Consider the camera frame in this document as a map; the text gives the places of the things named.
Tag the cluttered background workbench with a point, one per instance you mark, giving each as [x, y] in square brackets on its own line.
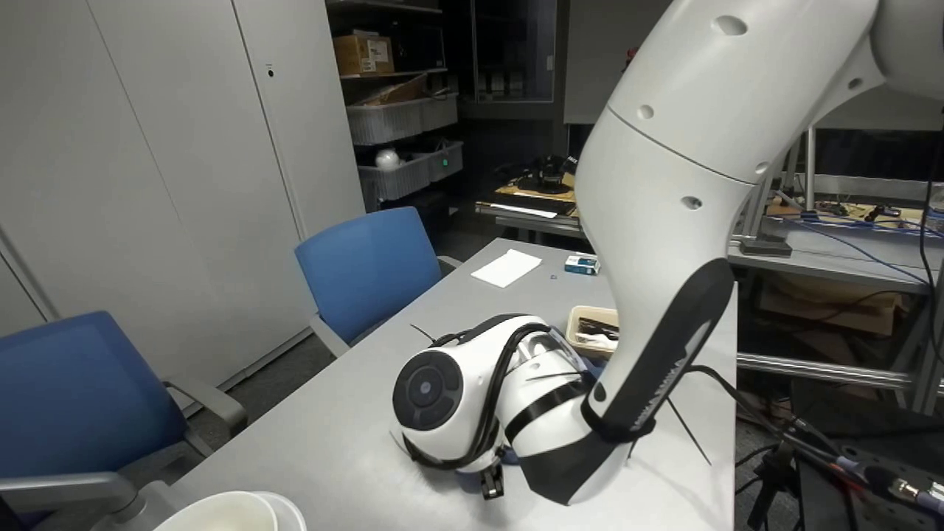
[534, 200]

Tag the beige plastic tray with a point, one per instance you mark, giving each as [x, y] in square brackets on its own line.
[592, 344]

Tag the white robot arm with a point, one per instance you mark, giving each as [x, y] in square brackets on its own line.
[701, 118]

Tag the white paper sheet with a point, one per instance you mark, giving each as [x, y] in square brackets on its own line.
[509, 270]

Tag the white bowl with toys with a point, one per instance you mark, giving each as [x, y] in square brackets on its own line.
[238, 511]

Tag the grey storage shelf bins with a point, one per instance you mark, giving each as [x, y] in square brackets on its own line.
[402, 110]

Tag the blue office chair far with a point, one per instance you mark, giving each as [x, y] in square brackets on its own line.
[368, 270]

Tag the blue office chair near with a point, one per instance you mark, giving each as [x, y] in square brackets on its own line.
[87, 424]

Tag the blue office chair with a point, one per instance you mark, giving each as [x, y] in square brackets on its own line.
[368, 270]
[87, 424]

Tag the black plastic cutlery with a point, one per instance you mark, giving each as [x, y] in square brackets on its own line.
[599, 328]

